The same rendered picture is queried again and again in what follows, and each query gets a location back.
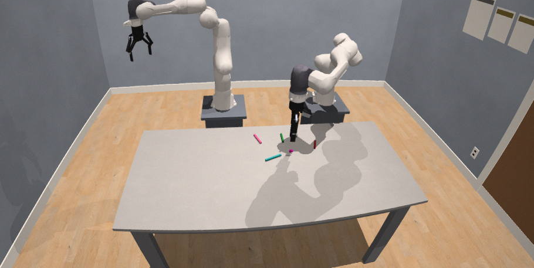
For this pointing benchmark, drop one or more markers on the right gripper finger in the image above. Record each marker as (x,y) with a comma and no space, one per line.
(131,46)
(149,43)

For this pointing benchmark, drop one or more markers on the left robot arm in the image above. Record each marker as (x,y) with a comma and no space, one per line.
(322,82)

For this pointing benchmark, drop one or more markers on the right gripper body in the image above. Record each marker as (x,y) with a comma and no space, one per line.
(137,32)

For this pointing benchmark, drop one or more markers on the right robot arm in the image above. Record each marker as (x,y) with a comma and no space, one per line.
(140,10)

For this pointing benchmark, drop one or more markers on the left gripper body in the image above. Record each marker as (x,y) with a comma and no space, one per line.
(296,108)

